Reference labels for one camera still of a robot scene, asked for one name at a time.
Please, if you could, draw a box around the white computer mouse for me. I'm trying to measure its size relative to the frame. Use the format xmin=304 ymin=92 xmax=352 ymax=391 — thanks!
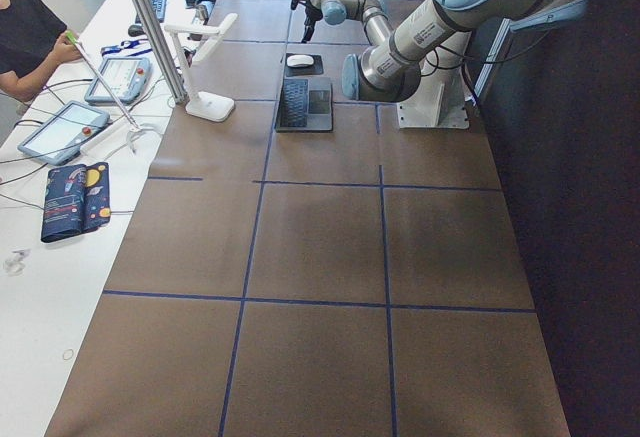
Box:
xmin=286 ymin=54 xmax=315 ymax=69

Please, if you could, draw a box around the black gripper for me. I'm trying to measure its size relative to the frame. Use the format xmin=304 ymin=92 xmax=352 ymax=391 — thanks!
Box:
xmin=301 ymin=4 xmax=323 ymax=43

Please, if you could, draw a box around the dark blue space pouch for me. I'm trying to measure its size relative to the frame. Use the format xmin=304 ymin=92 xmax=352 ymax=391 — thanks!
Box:
xmin=40 ymin=162 xmax=111 ymax=243

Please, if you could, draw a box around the aluminium frame post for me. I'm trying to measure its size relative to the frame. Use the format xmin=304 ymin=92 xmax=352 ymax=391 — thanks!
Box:
xmin=132 ymin=0 xmax=187 ymax=105

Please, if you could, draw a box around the blue lanyard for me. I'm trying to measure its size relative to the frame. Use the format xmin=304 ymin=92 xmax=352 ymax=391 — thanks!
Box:
xmin=100 ymin=39 xmax=153 ymax=57

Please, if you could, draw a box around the teach pendant tablet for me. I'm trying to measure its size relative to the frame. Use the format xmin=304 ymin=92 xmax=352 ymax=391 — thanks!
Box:
xmin=17 ymin=101 xmax=110 ymax=166
xmin=84 ymin=56 xmax=151 ymax=106

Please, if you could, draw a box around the far teach pendant tablet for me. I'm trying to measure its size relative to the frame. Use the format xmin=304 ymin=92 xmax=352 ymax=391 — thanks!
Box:
xmin=84 ymin=56 xmax=151 ymax=106

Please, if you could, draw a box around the near teach pendant tablet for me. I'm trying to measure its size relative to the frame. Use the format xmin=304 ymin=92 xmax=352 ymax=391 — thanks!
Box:
xmin=17 ymin=101 xmax=110 ymax=166

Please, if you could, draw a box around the person in black shirt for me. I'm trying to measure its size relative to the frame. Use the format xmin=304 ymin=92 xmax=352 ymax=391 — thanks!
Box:
xmin=1 ymin=0 xmax=81 ymax=102

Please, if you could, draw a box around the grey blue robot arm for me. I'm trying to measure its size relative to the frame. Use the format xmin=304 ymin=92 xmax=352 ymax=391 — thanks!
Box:
xmin=291 ymin=0 xmax=588 ymax=103

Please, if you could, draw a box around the grey laptop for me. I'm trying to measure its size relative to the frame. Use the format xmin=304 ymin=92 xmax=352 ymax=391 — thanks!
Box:
xmin=274 ymin=77 xmax=333 ymax=133

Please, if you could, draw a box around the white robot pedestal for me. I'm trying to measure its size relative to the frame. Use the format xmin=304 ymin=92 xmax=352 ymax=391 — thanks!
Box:
xmin=397 ymin=35 xmax=469 ymax=130

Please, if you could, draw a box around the grabber stick green handle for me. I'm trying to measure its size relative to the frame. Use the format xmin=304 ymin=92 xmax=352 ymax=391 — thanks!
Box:
xmin=63 ymin=30 xmax=163 ymax=154

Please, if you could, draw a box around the white desk lamp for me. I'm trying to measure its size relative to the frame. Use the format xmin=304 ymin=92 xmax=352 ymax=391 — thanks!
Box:
xmin=163 ymin=12 xmax=239 ymax=122

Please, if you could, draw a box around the black mouse pad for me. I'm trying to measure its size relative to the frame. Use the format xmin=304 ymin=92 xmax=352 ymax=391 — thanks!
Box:
xmin=284 ymin=53 xmax=324 ymax=77

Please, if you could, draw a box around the black mouse on desk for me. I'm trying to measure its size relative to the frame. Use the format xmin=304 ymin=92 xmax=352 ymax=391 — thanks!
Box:
xmin=127 ymin=24 xmax=145 ymax=37

